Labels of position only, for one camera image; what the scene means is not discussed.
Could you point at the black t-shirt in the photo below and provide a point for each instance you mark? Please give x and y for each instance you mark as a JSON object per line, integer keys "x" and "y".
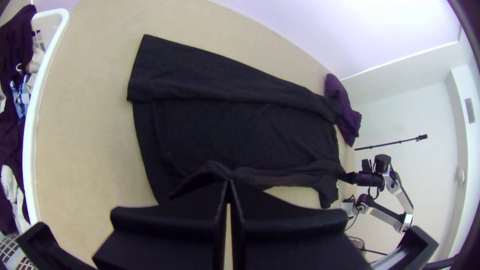
{"x": 232, "y": 123}

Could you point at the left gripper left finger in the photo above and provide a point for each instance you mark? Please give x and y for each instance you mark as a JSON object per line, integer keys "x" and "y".
{"x": 168, "y": 232}

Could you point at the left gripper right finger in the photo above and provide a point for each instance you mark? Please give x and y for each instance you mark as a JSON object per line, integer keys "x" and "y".
{"x": 292, "y": 236}

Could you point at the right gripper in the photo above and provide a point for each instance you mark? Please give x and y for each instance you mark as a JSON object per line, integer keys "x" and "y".
{"x": 369, "y": 179}

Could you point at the black tripod stand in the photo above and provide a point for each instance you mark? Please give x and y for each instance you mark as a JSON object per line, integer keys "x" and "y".
{"x": 390, "y": 143}

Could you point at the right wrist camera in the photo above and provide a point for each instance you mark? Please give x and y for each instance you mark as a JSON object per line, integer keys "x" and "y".
{"x": 366, "y": 165}

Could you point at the pile of folded clothes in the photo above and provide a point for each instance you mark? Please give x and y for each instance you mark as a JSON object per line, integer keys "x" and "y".
{"x": 343, "y": 105}

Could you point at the heap of clothes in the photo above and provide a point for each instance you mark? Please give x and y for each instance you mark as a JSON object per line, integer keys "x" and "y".
{"x": 15, "y": 45}

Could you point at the white wall socket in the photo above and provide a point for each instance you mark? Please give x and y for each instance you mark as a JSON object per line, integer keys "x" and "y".
{"x": 462, "y": 176}

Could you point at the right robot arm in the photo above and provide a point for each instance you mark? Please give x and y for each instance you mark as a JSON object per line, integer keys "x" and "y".
{"x": 386, "y": 217}

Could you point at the white laundry basket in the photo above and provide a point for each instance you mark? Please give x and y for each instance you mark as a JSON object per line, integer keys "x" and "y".
{"x": 47, "y": 78}

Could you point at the white wall vent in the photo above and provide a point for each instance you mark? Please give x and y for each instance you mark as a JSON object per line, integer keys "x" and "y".
{"x": 470, "y": 110}

